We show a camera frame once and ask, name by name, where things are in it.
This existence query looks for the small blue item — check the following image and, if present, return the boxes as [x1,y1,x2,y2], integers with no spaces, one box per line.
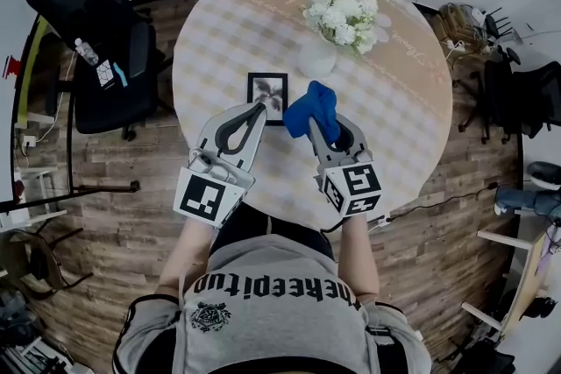
[112,61,129,88]

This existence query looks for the black router with antennas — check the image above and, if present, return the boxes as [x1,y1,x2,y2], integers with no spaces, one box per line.
[484,6,515,39]

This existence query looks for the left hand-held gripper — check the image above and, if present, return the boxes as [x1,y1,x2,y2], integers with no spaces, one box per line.
[173,102,269,229]

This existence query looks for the white flower bouquet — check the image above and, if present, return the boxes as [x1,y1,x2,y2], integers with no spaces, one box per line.
[302,0,391,57]

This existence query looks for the round brown wicker chair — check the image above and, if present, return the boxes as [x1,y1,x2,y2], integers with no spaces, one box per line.
[0,227,94,302]

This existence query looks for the white patterned card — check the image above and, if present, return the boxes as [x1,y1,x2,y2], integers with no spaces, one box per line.
[95,59,117,89]

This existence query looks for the clear water bottle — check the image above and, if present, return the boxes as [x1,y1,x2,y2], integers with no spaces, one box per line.
[73,38,100,67]

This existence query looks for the blue cloth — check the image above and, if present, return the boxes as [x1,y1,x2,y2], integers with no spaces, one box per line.
[282,80,342,145]

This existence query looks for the brown box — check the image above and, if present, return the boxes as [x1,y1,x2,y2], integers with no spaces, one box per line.
[437,3,487,47]

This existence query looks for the black picture frame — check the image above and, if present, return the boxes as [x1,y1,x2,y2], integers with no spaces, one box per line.
[246,72,290,127]

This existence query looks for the white shelf rack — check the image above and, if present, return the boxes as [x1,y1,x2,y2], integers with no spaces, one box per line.
[12,165,69,229]

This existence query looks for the person's grey printed shirt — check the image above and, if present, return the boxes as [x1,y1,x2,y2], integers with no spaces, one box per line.
[112,234,433,374]

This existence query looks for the black armchair on castors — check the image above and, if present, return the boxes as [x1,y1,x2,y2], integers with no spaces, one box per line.
[458,47,561,145]

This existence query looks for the round checked table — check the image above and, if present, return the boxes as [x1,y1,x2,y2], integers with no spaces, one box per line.
[172,0,453,229]

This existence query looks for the light wooden table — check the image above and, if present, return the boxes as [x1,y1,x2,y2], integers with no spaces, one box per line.
[462,222,561,341]

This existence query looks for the person's right forearm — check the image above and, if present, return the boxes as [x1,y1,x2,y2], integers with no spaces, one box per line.
[337,212,380,304]

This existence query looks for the person's black trousers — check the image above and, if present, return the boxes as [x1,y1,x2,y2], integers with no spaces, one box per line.
[209,201,337,264]

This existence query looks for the black mesh office chair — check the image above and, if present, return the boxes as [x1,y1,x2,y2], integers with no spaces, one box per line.
[20,0,174,142]

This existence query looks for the white ribbed vase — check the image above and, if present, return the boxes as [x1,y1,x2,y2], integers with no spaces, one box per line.
[297,34,338,79]

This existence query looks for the red object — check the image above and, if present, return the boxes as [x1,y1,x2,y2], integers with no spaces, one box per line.
[2,55,22,80]

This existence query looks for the person's left forearm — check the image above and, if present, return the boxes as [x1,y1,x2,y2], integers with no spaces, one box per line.
[155,216,220,299]

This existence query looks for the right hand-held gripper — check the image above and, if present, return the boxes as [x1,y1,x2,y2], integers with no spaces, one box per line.
[307,113,384,219]

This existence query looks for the black floor cable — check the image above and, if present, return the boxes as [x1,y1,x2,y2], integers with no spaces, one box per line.
[387,181,501,220]

